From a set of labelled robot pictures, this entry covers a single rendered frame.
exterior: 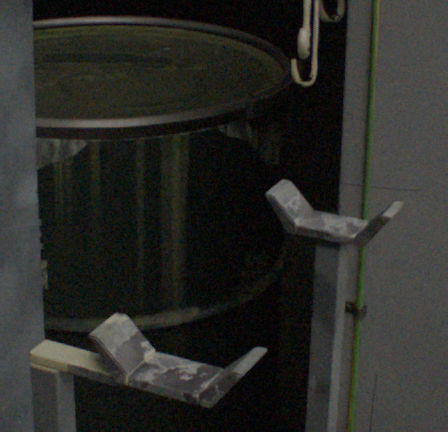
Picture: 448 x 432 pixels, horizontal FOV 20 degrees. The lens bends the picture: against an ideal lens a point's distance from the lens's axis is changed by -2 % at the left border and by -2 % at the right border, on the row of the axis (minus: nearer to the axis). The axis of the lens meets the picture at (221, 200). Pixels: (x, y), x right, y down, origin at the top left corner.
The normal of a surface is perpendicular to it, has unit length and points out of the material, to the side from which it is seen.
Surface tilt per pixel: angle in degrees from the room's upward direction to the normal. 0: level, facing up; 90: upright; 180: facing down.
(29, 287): 90
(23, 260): 90
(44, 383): 90
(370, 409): 90
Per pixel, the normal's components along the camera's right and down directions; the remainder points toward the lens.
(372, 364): -0.44, 0.33
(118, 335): 0.65, -0.53
